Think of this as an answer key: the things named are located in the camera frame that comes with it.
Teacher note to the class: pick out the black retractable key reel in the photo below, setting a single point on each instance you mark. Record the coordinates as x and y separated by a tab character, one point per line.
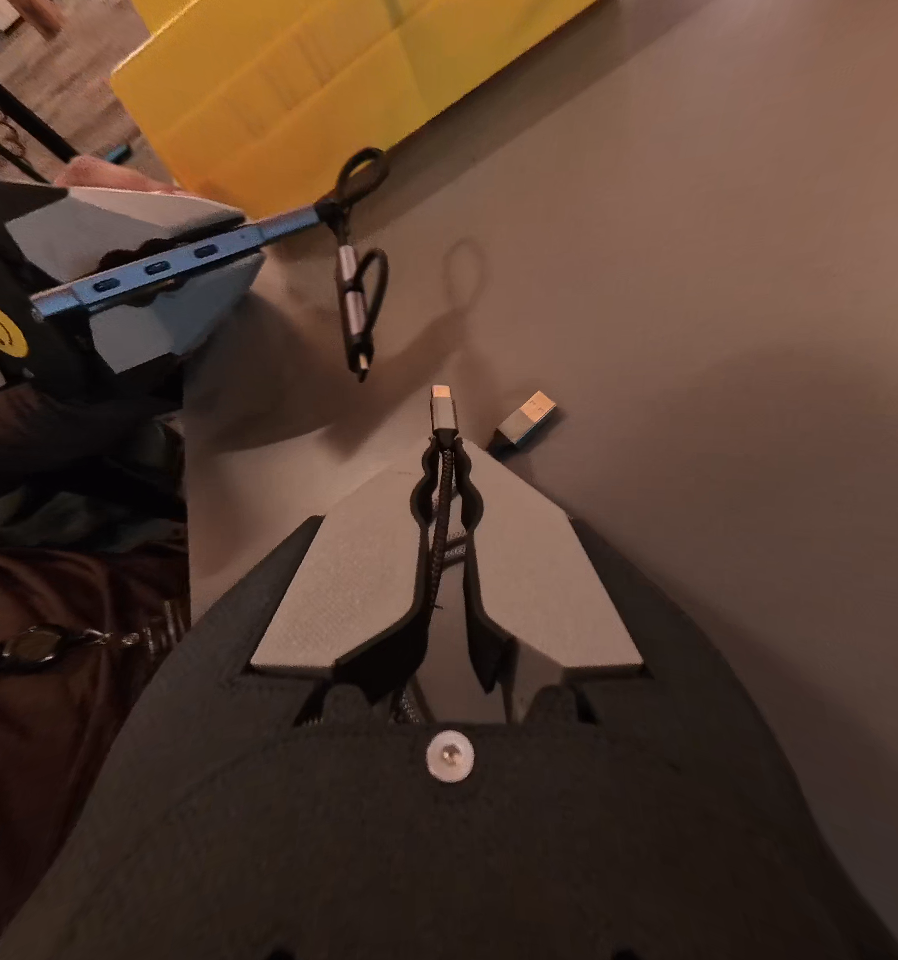
33	645

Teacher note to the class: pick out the person's left hand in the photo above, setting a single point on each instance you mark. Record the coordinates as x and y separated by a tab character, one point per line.
111	176

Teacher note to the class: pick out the yellow plastic bin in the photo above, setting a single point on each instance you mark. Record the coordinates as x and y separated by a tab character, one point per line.
306	90

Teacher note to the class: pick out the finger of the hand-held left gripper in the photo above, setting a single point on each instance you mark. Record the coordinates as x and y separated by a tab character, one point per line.
186	315
119	221

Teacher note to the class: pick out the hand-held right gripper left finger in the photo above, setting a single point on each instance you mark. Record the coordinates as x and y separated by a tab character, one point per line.
344	592

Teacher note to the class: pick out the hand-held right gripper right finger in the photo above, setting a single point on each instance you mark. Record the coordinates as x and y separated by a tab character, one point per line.
546	585

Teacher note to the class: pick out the person's brown clothing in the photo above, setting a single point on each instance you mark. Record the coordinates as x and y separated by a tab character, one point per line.
44	750

